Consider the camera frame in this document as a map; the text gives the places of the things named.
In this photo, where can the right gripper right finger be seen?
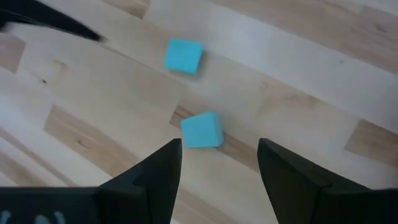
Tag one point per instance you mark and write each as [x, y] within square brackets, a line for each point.
[298, 189]

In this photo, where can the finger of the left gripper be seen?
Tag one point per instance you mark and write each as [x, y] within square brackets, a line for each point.
[46, 18]

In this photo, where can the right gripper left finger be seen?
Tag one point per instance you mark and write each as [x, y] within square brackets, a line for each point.
[146, 186]

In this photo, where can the light blue square block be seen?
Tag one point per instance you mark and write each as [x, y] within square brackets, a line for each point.
[183, 56]

